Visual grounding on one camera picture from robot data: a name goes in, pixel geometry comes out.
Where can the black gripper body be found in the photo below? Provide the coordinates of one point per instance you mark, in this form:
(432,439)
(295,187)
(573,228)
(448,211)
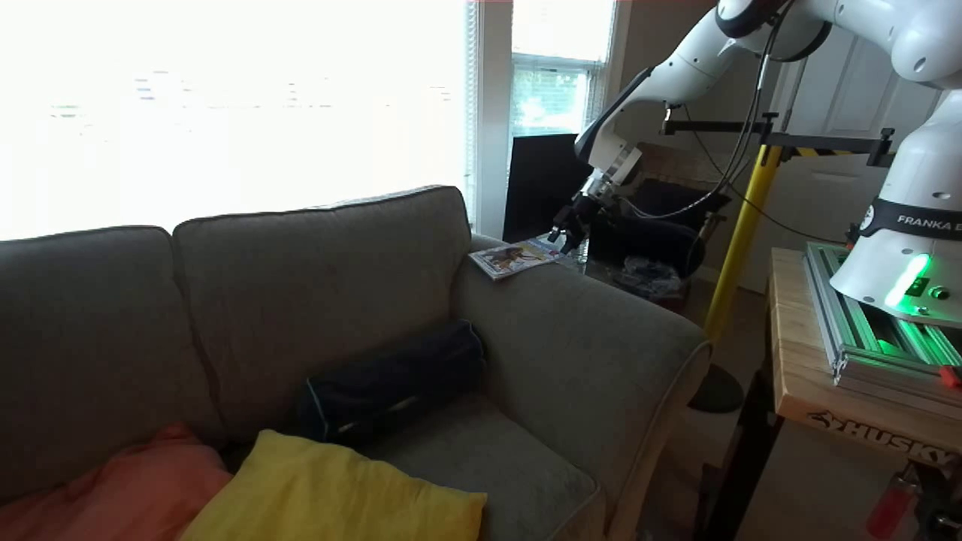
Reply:
(592,211)

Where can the colourful printed magazine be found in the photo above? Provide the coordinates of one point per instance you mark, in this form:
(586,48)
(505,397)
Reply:
(512,259)

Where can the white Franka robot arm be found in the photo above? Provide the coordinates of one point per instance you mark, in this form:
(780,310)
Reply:
(902,231)

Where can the black flat screen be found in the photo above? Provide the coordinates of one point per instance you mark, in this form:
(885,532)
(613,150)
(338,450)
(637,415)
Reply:
(537,185)

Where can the black chair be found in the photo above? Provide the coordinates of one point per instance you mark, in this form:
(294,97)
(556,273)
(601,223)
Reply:
(651,237)

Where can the small sash window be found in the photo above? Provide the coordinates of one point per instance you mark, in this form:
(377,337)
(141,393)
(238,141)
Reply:
(560,78)

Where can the yellow stand pole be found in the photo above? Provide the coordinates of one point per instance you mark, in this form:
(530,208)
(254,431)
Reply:
(744,231)

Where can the black round stand base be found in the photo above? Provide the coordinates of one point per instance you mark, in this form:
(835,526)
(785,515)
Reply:
(717,393)

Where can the black horizontal stand bar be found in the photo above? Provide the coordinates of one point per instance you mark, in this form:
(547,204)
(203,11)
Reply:
(801,141)

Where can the black cylindrical bolster cushion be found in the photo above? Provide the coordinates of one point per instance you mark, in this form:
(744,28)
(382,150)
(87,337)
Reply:
(392,386)

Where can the grey fabric sofa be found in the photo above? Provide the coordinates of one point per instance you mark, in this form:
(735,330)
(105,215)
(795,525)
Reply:
(332,289)

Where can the wooden workbench table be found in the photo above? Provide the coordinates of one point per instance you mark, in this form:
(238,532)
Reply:
(801,361)

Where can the aluminium robot mounting plate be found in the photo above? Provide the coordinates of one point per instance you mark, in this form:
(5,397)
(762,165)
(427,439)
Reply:
(889,346)

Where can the yellow blanket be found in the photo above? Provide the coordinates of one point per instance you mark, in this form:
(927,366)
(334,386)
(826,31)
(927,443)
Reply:
(332,498)

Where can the large bright blinds window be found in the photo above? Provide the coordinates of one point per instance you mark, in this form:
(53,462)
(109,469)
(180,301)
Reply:
(231,111)

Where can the red clamp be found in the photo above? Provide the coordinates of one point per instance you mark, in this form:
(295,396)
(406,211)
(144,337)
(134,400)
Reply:
(891,505)

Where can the pink orange cushion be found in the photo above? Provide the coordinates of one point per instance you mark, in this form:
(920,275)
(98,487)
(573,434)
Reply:
(109,492)

